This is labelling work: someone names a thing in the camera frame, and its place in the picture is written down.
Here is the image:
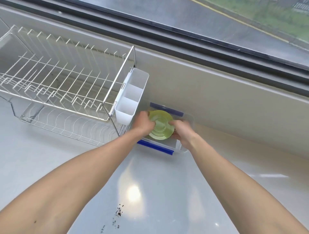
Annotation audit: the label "person's left hand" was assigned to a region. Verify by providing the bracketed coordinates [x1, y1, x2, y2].
[132, 111, 156, 137]

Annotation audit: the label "person's right hand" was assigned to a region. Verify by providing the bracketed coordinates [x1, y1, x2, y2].
[169, 120, 199, 149]

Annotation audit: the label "green plate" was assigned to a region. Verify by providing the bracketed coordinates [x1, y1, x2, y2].
[148, 110, 175, 140]

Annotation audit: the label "person's left forearm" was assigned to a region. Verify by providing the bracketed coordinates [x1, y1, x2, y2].
[0, 128, 148, 234]

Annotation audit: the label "person's right forearm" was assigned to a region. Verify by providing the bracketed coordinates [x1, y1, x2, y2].
[187, 135, 309, 234]

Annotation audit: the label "clear plastic storage box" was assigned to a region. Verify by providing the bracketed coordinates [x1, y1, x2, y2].
[127, 102, 195, 156]

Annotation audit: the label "white plastic cutlery holder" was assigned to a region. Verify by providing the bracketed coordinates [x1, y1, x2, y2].
[114, 68, 150, 125]

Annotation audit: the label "dark crumbs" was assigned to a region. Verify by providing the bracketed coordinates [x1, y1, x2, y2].
[100, 204, 124, 233]

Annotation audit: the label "dark window frame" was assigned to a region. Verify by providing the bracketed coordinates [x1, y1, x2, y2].
[0, 0, 309, 98]

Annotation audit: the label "metal wire dish rack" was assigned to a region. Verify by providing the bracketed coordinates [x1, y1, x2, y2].
[0, 25, 136, 147]

